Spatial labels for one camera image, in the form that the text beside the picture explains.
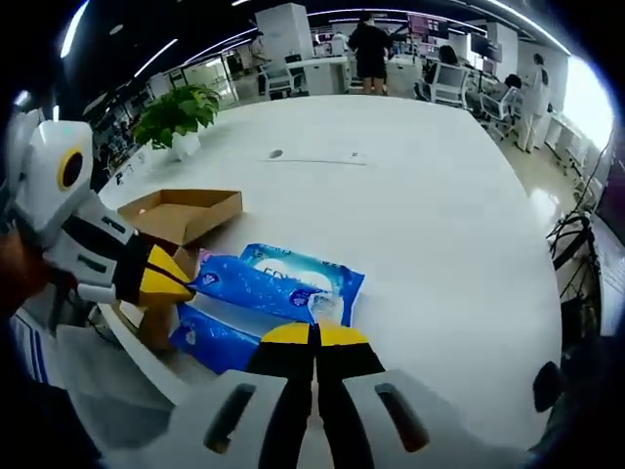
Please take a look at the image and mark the dark display screen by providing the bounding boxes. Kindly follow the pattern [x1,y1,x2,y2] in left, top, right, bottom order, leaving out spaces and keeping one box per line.
[471,33,504,60]

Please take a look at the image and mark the purple display screen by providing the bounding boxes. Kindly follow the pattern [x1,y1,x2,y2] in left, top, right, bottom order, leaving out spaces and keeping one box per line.
[407,13,450,38]

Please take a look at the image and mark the blue wipes pack white label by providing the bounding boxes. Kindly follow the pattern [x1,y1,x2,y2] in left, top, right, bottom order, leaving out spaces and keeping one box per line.
[238,242,366,327]

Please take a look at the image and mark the white office desk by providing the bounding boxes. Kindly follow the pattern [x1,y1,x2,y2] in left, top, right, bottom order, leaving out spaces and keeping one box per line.
[285,56,353,97]

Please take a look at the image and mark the dark rounded object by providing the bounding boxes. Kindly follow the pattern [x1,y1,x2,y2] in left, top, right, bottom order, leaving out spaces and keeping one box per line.
[533,361,566,412]

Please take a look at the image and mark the person's left hand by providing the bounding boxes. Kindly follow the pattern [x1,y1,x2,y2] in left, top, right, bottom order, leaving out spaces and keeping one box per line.
[0,232,58,299]

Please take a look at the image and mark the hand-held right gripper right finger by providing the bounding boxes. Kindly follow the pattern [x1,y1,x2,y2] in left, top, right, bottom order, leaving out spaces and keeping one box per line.
[314,324,533,469]

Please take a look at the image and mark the brown cardboard shoe box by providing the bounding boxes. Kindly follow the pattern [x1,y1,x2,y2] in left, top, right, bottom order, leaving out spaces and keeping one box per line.
[116,189,244,353]

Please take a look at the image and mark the black tangled cables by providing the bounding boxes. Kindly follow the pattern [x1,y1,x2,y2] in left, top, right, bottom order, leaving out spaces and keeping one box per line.
[546,209,604,338]

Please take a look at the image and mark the straight ceiling strip light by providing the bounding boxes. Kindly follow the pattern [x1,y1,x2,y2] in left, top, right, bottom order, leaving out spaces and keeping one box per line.
[61,0,90,58]

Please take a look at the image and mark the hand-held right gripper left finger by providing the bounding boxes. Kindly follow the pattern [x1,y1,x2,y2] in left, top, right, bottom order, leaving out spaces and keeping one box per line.
[163,321,318,469]

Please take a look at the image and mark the short ceiling strip light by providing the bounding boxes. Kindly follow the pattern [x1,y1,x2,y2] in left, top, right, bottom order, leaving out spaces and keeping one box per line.
[134,38,180,77]

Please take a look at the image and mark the potted green plant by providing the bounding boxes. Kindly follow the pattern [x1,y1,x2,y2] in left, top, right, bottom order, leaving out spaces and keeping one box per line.
[131,83,221,161]

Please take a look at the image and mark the dark purple screen monitor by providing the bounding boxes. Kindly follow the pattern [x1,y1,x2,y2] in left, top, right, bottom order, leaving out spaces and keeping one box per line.
[593,165,625,245]

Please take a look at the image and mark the person's navy clothing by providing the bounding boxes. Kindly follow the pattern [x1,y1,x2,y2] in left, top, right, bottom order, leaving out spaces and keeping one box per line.
[7,312,50,387]

